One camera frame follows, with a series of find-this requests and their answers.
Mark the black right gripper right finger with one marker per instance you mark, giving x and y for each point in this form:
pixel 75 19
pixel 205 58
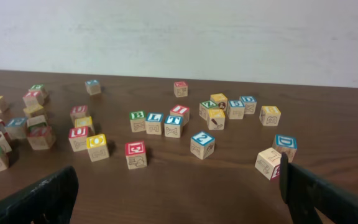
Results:
pixel 305 193

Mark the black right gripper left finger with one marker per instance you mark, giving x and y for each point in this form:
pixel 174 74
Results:
pixel 48 200

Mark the yellow O block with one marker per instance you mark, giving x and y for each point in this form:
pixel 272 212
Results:
pixel 97 147

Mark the plain white block right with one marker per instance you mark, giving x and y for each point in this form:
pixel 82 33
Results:
pixel 268 163

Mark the blue D block lower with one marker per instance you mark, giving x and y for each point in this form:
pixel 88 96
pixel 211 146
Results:
pixel 286 144

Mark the blue d block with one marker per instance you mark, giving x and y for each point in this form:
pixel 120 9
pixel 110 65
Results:
pixel 250 104
pixel 286 144

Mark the red A block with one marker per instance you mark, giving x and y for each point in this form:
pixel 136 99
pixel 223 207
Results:
pixel 41 138

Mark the red U block lower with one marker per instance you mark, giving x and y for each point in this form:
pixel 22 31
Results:
pixel 77 138

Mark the red u block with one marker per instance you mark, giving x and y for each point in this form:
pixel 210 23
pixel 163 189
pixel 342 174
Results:
pixel 79 112
pixel 77 138

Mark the blue P block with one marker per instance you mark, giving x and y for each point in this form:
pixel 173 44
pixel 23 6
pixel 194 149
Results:
pixel 17 128

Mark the plain white green-edged block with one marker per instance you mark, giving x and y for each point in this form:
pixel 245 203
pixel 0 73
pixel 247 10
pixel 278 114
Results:
pixel 36 121

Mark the yellow 8 block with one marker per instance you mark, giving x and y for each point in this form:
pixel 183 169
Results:
pixel 269 115

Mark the yellow block centre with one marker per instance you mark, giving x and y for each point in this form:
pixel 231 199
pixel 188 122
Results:
pixel 85 121

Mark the yellow block near P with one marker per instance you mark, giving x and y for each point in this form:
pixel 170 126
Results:
pixel 34 110

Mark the red U block upper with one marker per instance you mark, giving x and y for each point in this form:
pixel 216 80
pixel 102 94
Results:
pixel 79 112

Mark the red Q block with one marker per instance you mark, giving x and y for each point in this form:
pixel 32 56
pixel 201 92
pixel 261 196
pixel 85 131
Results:
pixel 136 155

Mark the red X block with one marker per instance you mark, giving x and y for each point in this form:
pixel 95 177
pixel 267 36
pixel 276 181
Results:
pixel 32 98

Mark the blue D block upper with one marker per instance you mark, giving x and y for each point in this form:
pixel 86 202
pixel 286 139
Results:
pixel 250 104

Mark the blue 5 block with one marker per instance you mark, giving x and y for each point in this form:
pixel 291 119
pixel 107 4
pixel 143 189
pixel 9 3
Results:
pixel 235 109

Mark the blue 2 block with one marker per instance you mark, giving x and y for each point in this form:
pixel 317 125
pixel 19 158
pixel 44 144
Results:
pixel 202 145

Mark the yellow block below Z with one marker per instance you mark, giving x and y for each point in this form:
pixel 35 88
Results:
pixel 216 119

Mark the green F block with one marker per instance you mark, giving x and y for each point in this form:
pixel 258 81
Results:
pixel 41 88

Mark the yellow block top right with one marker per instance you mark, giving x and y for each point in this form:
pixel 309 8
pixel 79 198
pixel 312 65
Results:
pixel 220 99

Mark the green B block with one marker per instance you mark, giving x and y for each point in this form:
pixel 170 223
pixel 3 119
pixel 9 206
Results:
pixel 137 120

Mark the blue X block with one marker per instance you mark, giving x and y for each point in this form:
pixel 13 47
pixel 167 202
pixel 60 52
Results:
pixel 93 87

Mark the blue L block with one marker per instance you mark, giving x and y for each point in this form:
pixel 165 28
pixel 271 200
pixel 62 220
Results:
pixel 153 123

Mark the green Z block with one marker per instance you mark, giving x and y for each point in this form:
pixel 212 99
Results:
pixel 205 107

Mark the blue T block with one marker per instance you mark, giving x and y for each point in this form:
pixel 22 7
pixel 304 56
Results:
pixel 173 126

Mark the red I block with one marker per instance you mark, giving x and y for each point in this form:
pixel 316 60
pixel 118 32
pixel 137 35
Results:
pixel 183 111

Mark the red M block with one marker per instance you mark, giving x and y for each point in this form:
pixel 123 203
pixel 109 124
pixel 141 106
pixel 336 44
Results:
pixel 180 89

